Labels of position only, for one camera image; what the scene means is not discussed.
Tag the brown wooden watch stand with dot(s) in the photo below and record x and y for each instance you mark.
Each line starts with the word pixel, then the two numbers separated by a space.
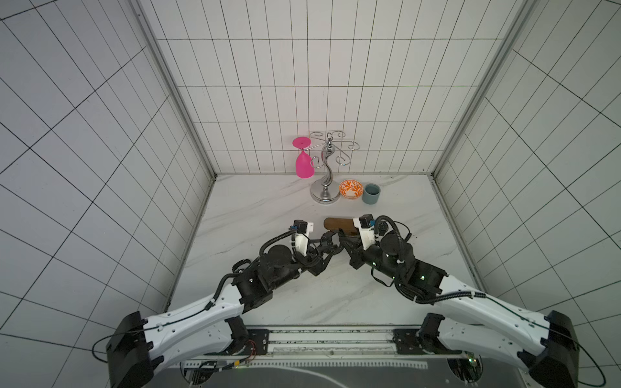
pixel 341 224

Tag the pink plastic wine glass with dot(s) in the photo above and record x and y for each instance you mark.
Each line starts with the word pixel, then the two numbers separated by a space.
pixel 303 165

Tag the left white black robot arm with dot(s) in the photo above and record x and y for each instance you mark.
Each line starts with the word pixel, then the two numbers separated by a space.
pixel 141 347

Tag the silver metal glass rack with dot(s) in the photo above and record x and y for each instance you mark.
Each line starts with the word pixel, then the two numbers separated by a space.
pixel 334 144

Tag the black wrist watch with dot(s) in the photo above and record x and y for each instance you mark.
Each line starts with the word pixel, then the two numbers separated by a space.
pixel 240 266
pixel 334 248

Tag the grey-green ceramic cup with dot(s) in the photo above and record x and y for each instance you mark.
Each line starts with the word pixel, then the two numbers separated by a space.
pixel 371 194

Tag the orange patterned small bowl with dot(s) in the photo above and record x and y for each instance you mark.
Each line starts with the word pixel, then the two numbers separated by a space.
pixel 351 189

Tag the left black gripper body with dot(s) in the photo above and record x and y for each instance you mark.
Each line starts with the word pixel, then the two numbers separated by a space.
pixel 297 267

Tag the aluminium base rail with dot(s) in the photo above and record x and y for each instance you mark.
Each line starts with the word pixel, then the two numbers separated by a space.
pixel 330 342

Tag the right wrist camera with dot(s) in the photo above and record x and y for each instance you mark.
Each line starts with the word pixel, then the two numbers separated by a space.
pixel 366 229

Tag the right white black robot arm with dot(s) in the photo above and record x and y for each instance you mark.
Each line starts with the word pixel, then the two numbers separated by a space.
pixel 465 319

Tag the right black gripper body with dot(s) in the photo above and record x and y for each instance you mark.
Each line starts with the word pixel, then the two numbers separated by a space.
pixel 354 252

